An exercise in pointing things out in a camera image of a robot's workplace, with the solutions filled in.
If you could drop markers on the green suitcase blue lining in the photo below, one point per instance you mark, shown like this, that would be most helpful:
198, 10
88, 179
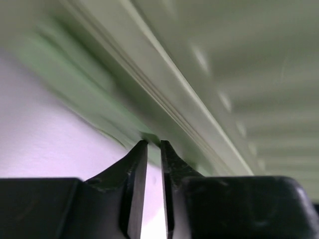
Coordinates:
232, 84

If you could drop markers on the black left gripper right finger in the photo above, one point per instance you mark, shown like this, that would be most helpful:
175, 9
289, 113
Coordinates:
242, 207

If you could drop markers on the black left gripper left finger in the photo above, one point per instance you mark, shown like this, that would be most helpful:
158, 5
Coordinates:
106, 206

